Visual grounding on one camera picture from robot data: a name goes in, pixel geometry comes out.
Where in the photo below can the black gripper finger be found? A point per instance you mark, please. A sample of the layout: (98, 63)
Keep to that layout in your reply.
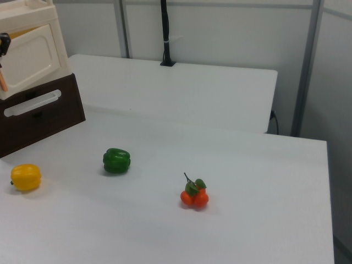
(5, 41)

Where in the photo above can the cream cabinet door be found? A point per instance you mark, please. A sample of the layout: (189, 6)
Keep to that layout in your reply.
(30, 60)

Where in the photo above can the cream plastic cabinet box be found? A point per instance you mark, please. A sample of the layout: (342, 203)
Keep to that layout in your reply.
(27, 11)

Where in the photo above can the dark brown drawer base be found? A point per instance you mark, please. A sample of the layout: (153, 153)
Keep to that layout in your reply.
(41, 129)

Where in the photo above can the yellow toy bell pepper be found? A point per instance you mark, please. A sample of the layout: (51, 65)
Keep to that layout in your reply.
(26, 177)

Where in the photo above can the green toy bell pepper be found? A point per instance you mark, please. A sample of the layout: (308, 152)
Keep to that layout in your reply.
(116, 160)

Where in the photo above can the toy orange cluster with leaves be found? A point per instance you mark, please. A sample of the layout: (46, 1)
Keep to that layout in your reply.
(199, 199)

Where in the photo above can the grey metal partition post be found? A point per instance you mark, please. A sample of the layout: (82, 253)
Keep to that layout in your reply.
(121, 27)
(306, 68)

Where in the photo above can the black camera pole with clamp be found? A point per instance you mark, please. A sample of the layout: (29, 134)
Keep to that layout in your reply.
(165, 27)

